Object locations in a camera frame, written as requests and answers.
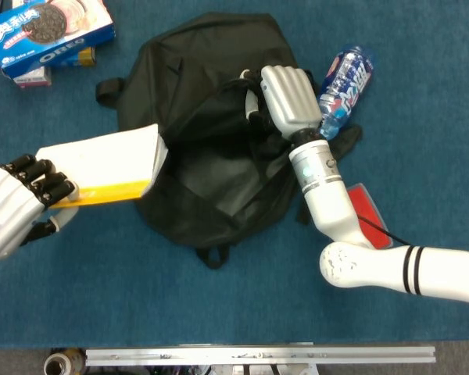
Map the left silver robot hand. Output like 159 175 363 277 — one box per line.
0 153 81 261

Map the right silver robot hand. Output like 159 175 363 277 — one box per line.
239 64 324 142

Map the white yellow Lexicon book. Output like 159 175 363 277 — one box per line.
35 123 170 210

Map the black backpack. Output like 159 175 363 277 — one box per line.
95 12 364 270

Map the Pepsi plastic bottle blue cap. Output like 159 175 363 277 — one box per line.
317 45 376 141

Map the small white pink box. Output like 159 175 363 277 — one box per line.
12 66 53 89

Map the small blue yellow box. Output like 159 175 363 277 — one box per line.
50 46 97 70

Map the tape roll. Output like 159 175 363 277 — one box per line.
43 348 85 375

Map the blue Oreo cookie box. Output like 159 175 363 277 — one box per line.
0 0 116 80

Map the blue felt table cover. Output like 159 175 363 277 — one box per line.
0 0 469 349

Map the red pad grey frame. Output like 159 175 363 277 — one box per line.
345 183 395 252

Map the aluminium profile rail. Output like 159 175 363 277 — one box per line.
84 345 437 367

